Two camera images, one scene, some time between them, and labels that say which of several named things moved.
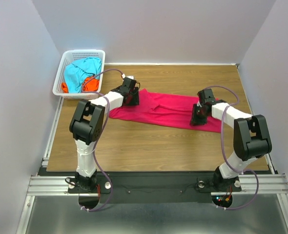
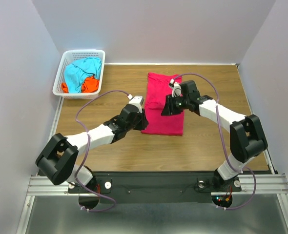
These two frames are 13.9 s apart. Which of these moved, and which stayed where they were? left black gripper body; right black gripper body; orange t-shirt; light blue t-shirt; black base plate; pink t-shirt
Moved: pink t-shirt; right black gripper body; left black gripper body
Stayed: orange t-shirt; black base plate; light blue t-shirt
